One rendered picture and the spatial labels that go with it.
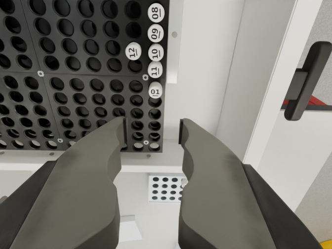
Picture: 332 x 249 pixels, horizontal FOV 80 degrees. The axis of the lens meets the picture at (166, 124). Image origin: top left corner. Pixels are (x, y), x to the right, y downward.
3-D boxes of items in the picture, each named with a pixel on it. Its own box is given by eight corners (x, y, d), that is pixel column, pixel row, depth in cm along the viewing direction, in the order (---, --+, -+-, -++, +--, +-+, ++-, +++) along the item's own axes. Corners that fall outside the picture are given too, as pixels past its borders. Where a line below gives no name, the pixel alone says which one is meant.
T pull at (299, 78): (325, 40, 17) (337, 43, 16) (292, 116, 21) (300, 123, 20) (284, 38, 17) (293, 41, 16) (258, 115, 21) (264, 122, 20)
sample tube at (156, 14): (163, 2, 18) (164, 2, 14) (164, 18, 19) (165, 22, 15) (149, 2, 18) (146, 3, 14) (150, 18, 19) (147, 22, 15)
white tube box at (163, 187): (207, 164, 43) (211, 177, 40) (201, 190, 47) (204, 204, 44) (149, 162, 42) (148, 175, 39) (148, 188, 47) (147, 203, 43)
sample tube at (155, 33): (164, 21, 19) (165, 26, 15) (161, 35, 19) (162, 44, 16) (150, 18, 19) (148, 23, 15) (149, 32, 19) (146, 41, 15)
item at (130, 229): (135, 215, 52) (134, 221, 50) (143, 233, 56) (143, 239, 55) (88, 221, 53) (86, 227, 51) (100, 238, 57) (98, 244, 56)
